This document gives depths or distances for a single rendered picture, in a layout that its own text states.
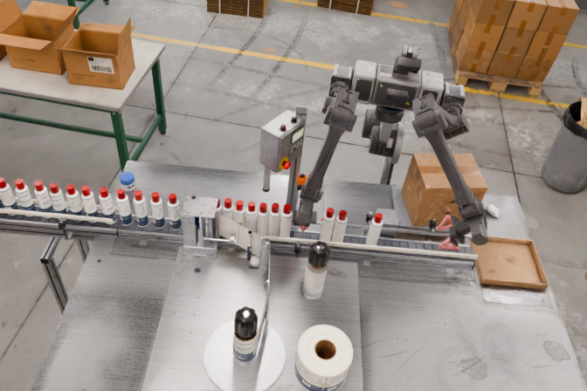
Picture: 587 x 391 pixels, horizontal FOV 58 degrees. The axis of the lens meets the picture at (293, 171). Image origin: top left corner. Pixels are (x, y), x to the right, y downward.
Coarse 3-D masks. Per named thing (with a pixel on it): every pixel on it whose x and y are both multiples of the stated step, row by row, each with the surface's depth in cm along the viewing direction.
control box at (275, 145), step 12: (276, 120) 209; (288, 120) 210; (300, 120) 210; (264, 132) 205; (276, 132) 204; (288, 132) 205; (264, 144) 209; (276, 144) 204; (288, 144) 209; (264, 156) 214; (276, 156) 208; (288, 156) 215; (276, 168) 213
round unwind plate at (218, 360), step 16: (224, 336) 203; (272, 336) 204; (208, 352) 198; (224, 352) 198; (272, 352) 200; (208, 368) 193; (224, 368) 193; (240, 368) 194; (256, 368) 194; (272, 368) 195; (224, 384) 189; (240, 384) 190; (256, 384) 190; (272, 384) 191
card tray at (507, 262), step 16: (496, 240) 256; (512, 240) 256; (528, 240) 255; (480, 256) 250; (496, 256) 251; (512, 256) 252; (528, 256) 252; (480, 272) 243; (496, 272) 243; (512, 272) 244; (528, 272) 245; (544, 288) 238
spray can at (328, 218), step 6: (330, 210) 229; (324, 216) 232; (330, 216) 230; (324, 222) 233; (330, 222) 231; (324, 228) 235; (330, 228) 234; (324, 234) 237; (330, 234) 238; (324, 240) 240
